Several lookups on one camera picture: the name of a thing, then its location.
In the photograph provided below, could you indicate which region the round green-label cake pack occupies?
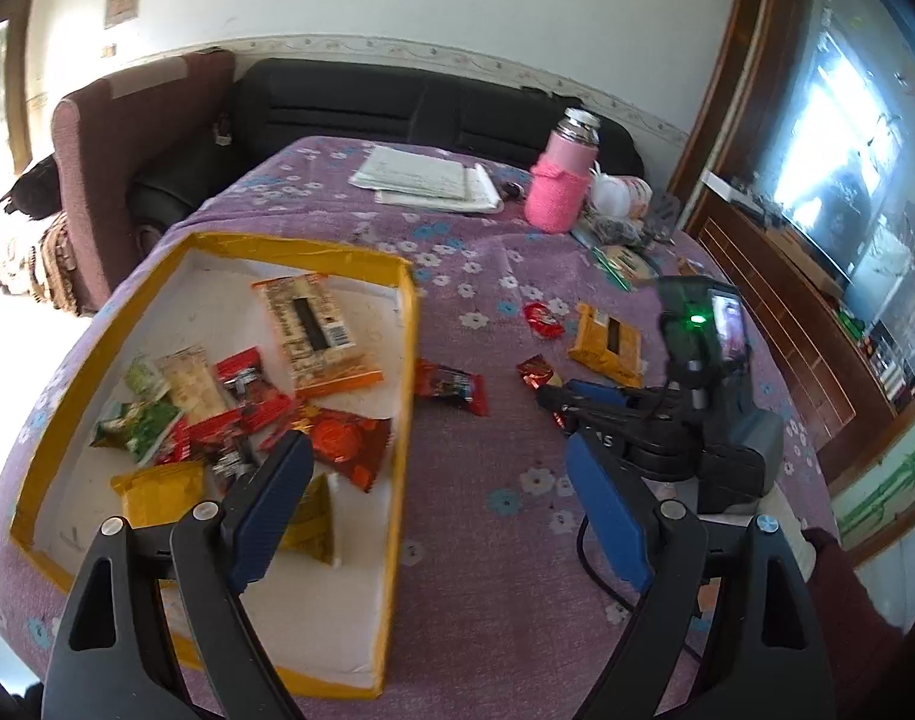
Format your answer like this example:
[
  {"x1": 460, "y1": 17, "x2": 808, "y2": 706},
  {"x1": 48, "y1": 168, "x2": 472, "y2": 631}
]
[{"x1": 590, "y1": 244, "x2": 661, "y2": 291}]

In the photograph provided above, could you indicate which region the black phone stand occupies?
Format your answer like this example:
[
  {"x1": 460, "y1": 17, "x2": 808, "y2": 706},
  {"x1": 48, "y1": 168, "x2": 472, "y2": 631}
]
[{"x1": 644, "y1": 192, "x2": 682, "y2": 244}]

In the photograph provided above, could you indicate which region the long red snack bar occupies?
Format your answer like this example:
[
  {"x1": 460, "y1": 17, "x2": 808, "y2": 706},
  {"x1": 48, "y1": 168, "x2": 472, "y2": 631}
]
[{"x1": 516, "y1": 355, "x2": 574, "y2": 434}]

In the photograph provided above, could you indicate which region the purple floral tablecloth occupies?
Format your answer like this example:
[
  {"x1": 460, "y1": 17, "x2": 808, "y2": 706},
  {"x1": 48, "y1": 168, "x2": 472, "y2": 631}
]
[{"x1": 0, "y1": 133, "x2": 838, "y2": 720}]

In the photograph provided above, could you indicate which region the pink sleeved bottle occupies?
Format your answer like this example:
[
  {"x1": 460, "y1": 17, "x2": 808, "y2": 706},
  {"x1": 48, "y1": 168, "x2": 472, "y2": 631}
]
[{"x1": 524, "y1": 107, "x2": 601, "y2": 234}]

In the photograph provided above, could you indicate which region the small wall plaque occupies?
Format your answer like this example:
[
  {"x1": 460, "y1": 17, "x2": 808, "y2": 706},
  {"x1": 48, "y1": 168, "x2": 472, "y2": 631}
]
[{"x1": 104, "y1": 0, "x2": 140, "y2": 29}]

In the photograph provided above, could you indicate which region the black sofa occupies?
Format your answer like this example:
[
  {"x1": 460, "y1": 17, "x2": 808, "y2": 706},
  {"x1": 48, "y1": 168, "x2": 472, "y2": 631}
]
[{"x1": 130, "y1": 57, "x2": 646, "y2": 231}]

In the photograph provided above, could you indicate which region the olive triangular snack packet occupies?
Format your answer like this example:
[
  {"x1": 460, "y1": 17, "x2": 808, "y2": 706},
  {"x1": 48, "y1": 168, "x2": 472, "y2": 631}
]
[{"x1": 278, "y1": 473, "x2": 341, "y2": 569}]

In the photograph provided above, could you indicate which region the wooden tv cabinet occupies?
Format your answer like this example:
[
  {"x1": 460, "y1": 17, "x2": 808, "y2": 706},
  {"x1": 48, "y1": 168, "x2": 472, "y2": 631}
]
[{"x1": 669, "y1": 0, "x2": 915, "y2": 496}]

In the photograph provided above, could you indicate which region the green snack packet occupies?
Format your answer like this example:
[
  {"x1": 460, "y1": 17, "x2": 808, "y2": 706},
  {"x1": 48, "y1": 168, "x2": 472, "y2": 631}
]
[{"x1": 89, "y1": 355, "x2": 182, "y2": 468}]

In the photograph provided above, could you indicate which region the small red candy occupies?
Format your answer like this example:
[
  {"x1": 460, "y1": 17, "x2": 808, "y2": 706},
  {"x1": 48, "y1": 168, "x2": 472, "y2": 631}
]
[{"x1": 522, "y1": 301, "x2": 565, "y2": 340}]

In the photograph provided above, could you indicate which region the yellow cardboard tray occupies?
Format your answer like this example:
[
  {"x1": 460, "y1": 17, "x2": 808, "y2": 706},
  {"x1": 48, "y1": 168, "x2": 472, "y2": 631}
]
[{"x1": 10, "y1": 232, "x2": 418, "y2": 700}]

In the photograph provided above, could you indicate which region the white cup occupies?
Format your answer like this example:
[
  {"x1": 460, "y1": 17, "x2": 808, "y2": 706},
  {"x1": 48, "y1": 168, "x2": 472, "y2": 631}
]
[{"x1": 589, "y1": 174, "x2": 652, "y2": 220}]

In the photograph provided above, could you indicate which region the orange biscuit pack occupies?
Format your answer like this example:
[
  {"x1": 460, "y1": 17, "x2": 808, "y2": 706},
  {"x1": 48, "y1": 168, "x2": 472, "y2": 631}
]
[{"x1": 568, "y1": 302, "x2": 644, "y2": 388}]

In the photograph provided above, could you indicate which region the yellow snack packet in tray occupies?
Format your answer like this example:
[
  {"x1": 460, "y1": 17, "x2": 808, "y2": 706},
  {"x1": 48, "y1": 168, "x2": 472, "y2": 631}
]
[{"x1": 110, "y1": 460, "x2": 205, "y2": 528}]

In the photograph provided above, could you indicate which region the television screen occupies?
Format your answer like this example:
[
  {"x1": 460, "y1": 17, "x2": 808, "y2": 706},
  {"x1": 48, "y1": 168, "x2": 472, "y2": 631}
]
[{"x1": 758, "y1": 0, "x2": 915, "y2": 314}]

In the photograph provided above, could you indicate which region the maroon armchair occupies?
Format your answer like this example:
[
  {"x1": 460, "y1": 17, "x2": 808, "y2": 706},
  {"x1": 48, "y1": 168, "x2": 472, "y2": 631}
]
[{"x1": 50, "y1": 49, "x2": 236, "y2": 312}]

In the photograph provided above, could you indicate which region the stack of white papers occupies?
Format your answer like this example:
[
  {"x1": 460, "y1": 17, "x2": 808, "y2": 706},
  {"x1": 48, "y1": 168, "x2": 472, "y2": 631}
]
[{"x1": 348, "y1": 146, "x2": 503, "y2": 215}]

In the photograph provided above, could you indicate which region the red orange snack packet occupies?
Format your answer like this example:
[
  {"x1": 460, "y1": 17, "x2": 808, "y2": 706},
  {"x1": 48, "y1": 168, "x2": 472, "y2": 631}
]
[{"x1": 259, "y1": 400, "x2": 392, "y2": 493}]

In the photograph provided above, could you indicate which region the wrist camera with screen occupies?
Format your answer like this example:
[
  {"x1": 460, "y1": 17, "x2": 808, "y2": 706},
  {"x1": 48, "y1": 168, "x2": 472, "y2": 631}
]
[{"x1": 656, "y1": 277, "x2": 750, "y2": 413}]

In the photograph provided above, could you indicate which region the beige snack packet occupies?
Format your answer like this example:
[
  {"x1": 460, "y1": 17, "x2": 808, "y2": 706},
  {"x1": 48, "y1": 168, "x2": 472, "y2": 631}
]
[{"x1": 156, "y1": 344, "x2": 228, "y2": 426}]

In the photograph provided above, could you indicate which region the red black candy pack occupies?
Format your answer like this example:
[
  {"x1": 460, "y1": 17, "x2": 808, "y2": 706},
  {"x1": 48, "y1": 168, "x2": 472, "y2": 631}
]
[{"x1": 413, "y1": 359, "x2": 488, "y2": 416}]

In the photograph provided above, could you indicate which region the orange-edged cracker pack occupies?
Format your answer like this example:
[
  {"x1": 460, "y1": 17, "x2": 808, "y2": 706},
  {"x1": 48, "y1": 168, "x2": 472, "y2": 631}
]
[{"x1": 251, "y1": 273, "x2": 384, "y2": 398}]

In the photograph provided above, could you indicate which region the black bag on floor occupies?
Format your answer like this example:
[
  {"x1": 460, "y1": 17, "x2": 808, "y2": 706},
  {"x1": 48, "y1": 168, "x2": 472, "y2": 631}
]
[{"x1": 3, "y1": 154, "x2": 62, "y2": 221}]

